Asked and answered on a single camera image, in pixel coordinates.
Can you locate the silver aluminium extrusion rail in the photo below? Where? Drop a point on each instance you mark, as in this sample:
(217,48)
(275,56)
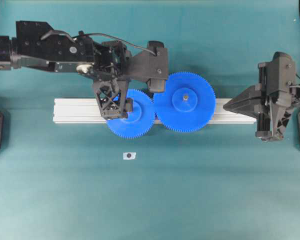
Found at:
(86,111)

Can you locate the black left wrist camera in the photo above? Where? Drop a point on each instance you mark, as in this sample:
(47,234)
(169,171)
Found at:
(148,68)

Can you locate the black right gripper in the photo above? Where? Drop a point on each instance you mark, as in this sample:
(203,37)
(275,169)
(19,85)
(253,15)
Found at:
(277,108)

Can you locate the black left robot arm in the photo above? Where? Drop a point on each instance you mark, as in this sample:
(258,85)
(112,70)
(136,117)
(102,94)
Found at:
(38,46)

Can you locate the large blue gear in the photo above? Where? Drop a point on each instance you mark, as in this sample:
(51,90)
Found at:
(187,104)

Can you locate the small blue gear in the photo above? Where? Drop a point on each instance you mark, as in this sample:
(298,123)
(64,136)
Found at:
(139,121)

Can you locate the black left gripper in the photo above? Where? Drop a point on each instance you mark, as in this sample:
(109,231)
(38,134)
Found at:
(109,85)

